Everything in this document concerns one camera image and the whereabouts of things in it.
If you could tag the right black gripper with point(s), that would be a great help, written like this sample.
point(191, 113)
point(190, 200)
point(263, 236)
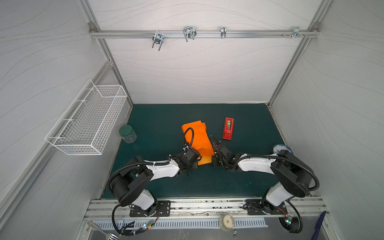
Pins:
point(218, 150)

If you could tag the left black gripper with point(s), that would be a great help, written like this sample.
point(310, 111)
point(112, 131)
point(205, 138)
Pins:
point(195, 164)

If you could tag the orange wrapping paper sheet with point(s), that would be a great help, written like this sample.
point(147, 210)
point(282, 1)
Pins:
point(201, 141)

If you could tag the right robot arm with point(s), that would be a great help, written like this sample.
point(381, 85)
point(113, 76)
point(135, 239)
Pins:
point(295, 178)

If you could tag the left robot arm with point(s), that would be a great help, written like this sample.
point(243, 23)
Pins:
point(128, 183)

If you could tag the red tape dispenser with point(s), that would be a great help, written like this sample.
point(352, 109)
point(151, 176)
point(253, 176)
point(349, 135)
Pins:
point(228, 129)

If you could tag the green table mat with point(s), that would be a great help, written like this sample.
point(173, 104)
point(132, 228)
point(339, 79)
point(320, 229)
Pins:
point(159, 132)

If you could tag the blue white ceramic bowl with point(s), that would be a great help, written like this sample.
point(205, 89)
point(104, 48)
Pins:
point(279, 147)

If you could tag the green lidded glass jar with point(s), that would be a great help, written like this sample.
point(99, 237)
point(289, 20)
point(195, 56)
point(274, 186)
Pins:
point(128, 134)

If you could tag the metal spatula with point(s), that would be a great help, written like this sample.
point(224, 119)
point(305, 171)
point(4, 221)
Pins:
point(109, 236)

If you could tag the metal U-bolt clamp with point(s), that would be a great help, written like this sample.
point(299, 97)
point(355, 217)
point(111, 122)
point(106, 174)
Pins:
point(189, 33)
point(158, 39)

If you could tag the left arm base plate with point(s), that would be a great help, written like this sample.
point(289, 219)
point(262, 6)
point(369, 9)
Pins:
point(158, 208)

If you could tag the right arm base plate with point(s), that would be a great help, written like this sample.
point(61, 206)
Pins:
point(255, 207)

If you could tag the white vented cable duct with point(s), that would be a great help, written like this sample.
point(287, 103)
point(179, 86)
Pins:
point(174, 224)

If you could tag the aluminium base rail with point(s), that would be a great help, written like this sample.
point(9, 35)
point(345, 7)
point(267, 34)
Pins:
point(199, 208)

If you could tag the white wire basket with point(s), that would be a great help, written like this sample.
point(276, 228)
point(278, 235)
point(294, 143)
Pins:
point(86, 125)

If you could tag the blue handled tool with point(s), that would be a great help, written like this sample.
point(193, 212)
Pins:
point(318, 226)

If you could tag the metal bracket with bolts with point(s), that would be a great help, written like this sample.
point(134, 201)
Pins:
point(296, 34)

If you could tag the aluminium crossbar rail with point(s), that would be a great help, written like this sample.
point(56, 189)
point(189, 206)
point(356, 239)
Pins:
point(201, 34)

